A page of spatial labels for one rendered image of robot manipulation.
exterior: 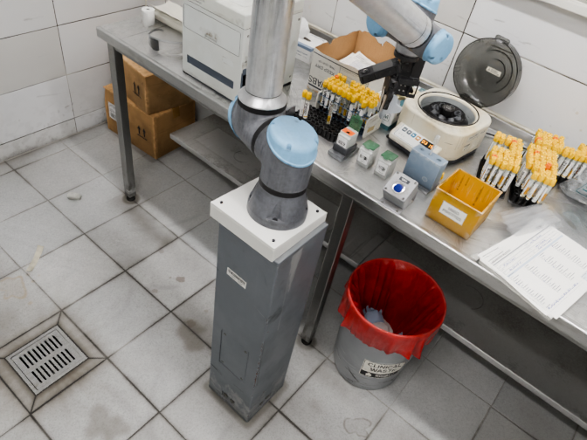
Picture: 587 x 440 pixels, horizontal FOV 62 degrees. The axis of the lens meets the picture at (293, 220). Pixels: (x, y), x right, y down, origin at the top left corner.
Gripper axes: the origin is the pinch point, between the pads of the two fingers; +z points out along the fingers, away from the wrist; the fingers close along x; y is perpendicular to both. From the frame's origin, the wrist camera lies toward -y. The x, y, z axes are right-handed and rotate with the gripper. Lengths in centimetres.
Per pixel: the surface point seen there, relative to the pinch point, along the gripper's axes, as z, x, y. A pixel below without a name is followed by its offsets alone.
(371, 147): 5.9, -9.2, -1.6
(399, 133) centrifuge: 8.4, 5.0, 9.5
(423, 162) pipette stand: 4.6, -14.6, 12.6
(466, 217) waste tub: 5.8, -34.2, 21.5
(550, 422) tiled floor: 99, -41, 93
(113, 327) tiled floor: 101, -20, -81
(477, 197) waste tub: 7.6, -23.1, 27.9
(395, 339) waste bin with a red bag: 57, -39, 18
